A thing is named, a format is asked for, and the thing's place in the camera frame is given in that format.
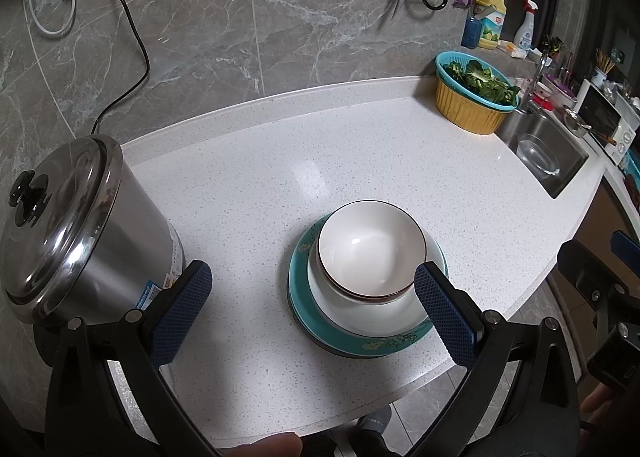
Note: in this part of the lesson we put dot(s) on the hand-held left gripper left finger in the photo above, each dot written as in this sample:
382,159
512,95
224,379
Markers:
180,317

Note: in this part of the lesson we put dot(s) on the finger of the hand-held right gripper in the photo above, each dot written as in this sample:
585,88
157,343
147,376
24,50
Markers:
585,272
627,248

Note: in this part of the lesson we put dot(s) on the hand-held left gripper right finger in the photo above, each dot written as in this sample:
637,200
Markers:
445,317

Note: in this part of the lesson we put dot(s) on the large white bowl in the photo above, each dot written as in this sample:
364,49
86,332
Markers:
375,322

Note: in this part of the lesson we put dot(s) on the teal floral rim plate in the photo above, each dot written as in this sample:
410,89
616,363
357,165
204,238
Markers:
360,343

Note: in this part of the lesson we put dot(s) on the red floral bowl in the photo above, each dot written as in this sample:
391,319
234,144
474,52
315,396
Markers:
370,247

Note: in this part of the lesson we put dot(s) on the small white bowl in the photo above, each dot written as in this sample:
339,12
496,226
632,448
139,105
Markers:
334,293

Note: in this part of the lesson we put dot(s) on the grey plate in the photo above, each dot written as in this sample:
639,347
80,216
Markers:
312,332

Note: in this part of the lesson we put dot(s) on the person's right hand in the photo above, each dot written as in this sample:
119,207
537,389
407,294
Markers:
597,407

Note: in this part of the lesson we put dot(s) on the stainless steel sink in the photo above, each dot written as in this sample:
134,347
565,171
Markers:
567,172

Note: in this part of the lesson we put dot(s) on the glass bowl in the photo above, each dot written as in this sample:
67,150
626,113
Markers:
537,157

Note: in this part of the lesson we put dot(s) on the person's foot in grey sock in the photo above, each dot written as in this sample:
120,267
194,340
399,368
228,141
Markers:
375,429

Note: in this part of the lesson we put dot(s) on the small steel saucepan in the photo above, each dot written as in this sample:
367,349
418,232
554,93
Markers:
575,122

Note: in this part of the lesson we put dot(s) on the white microwave oven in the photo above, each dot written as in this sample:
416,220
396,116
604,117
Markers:
600,112

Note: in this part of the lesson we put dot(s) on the person's knee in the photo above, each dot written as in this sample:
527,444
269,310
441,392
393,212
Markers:
270,444

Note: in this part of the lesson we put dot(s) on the stainless steel pot with lid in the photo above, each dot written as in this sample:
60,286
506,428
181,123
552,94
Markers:
55,217

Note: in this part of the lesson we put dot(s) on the purple plastic container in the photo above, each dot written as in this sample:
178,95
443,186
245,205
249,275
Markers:
560,92

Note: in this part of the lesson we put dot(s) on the chopstick holder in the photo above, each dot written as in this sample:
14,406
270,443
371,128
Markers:
602,77

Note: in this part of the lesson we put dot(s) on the metal faucet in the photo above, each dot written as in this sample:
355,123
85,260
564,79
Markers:
537,77

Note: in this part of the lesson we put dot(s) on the yellow ribbed basin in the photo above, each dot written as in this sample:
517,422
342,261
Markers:
465,109

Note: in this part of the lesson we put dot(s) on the green leafy vegetables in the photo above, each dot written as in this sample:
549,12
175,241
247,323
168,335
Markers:
480,82

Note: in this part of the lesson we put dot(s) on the white sponge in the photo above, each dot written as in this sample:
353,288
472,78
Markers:
515,51

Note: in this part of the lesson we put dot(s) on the white spray bottle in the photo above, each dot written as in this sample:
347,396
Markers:
525,34

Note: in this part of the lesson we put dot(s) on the yellow basket teal colander greens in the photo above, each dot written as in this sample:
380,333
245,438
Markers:
442,68

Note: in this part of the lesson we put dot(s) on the yellow dish soap bottle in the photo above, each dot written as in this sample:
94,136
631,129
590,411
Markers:
492,22

